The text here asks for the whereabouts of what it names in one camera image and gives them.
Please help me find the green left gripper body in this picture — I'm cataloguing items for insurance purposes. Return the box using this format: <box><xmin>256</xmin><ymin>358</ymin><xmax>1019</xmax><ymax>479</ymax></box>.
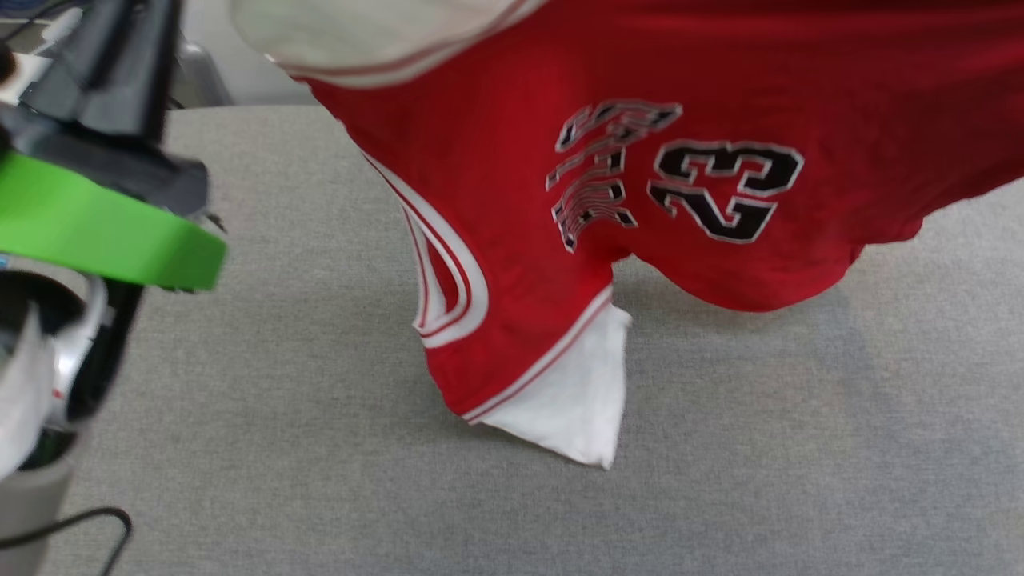
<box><xmin>0</xmin><ymin>104</ymin><xmax>228</xmax><ymax>291</ymax></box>

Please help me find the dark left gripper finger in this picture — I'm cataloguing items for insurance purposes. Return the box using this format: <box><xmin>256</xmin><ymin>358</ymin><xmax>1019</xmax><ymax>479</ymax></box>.
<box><xmin>22</xmin><ymin>0</ymin><xmax>138</xmax><ymax>138</ymax></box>
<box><xmin>131</xmin><ymin>0</ymin><xmax>184</xmax><ymax>150</ymax></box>

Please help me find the red and white basketball jersey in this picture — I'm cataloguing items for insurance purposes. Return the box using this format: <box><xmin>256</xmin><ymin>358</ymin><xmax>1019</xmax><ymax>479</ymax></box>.
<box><xmin>232</xmin><ymin>0</ymin><xmax>1024</xmax><ymax>471</ymax></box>

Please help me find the grey metal partition foot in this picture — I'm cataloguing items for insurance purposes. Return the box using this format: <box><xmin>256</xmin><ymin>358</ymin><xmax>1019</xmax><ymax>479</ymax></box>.
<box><xmin>170</xmin><ymin>40</ymin><xmax>234</xmax><ymax>110</ymax></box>

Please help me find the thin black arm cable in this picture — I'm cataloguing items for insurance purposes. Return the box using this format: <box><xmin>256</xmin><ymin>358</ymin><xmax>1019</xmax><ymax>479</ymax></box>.
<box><xmin>0</xmin><ymin>506</ymin><xmax>134</xmax><ymax>576</ymax></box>

